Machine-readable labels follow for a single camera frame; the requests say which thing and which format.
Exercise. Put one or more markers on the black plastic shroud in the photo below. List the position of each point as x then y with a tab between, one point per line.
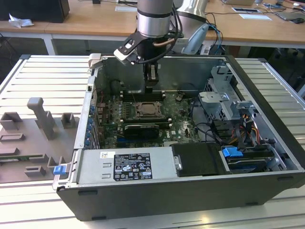
195	159

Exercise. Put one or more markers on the blue expansion slot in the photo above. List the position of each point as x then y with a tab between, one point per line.
126	140

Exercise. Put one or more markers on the grey power supply unit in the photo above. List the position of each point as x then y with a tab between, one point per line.
90	167

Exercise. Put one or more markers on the green motherboard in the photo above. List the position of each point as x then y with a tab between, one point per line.
176	114

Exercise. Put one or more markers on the pale blue teach pendant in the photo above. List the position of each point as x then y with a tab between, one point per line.
197	38

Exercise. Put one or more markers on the wooden desk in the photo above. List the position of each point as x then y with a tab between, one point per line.
95	21

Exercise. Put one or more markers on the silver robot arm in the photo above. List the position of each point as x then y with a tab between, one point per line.
152	21

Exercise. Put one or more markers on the round coin battery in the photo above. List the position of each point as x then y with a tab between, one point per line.
180	97

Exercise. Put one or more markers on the black grey PC case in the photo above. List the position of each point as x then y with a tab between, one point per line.
166	198

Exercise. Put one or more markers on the grey parts rack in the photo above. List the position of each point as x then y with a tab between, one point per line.
31	148

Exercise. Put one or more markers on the grey metal disk bay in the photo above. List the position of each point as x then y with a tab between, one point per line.
214	100

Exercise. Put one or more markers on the grey laptop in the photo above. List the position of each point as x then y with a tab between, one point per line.
289	15

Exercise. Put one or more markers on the black computer mouse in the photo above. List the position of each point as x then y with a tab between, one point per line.
298	20

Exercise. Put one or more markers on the black computer box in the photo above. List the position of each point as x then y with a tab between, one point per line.
35	9

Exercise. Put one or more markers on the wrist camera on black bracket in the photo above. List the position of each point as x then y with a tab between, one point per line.
122	55

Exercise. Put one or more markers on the hard disk in blue carrier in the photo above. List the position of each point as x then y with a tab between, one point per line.
245	163

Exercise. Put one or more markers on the blue case latch tab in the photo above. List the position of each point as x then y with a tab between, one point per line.
59	170

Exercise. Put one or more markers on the CPU socket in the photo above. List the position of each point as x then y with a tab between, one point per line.
150	116

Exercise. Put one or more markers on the green RAM stick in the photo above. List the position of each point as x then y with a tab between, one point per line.
14	157

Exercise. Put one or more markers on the crumpled white paper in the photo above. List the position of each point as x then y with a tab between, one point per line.
20	21

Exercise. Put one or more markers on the light grey case latch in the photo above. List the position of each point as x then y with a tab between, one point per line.
94	59

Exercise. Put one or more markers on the black RAM slot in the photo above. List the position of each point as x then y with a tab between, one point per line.
164	122
133	97
133	94
164	119

